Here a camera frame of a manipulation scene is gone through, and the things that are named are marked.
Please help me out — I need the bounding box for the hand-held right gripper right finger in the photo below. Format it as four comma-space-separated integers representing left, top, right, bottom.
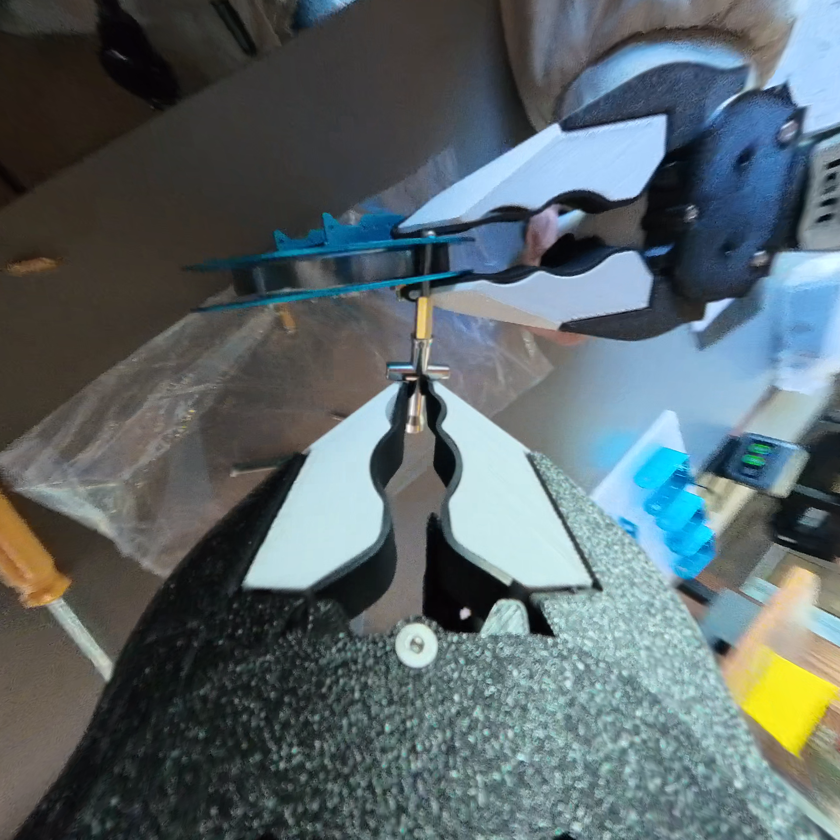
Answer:
423, 382, 597, 636

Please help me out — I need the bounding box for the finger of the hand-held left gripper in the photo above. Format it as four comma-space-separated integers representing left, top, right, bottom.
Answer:
392, 113, 669, 240
420, 239, 657, 331

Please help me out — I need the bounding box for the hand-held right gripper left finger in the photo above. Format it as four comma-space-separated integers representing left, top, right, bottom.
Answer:
241, 382, 411, 621

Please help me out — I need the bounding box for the silver cross wrench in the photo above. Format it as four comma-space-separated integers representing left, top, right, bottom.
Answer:
386, 335, 448, 435

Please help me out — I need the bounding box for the blue metal disc assembly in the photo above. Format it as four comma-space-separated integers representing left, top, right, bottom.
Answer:
184, 211, 476, 312

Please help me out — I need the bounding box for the person's left forearm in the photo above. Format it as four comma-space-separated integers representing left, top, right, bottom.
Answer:
499, 0, 798, 132

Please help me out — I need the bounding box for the person's left hand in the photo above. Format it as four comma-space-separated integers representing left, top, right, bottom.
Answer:
524, 205, 560, 269

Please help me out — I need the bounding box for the white foam sheet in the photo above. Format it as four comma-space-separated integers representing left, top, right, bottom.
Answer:
591, 410, 697, 585

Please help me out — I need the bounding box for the clear plastic bag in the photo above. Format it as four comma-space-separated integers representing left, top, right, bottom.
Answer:
0, 147, 555, 578

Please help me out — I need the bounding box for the grey device with green light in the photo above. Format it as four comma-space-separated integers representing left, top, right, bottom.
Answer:
715, 432, 809, 497

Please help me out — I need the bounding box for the yellow box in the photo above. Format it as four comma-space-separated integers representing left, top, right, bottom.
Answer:
738, 646, 840, 756

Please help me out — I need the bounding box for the blue metal bracket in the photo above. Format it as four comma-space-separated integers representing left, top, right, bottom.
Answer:
617, 446, 718, 580

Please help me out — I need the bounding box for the orange handled screwdriver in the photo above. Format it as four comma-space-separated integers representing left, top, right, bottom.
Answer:
0, 489, 114, 681

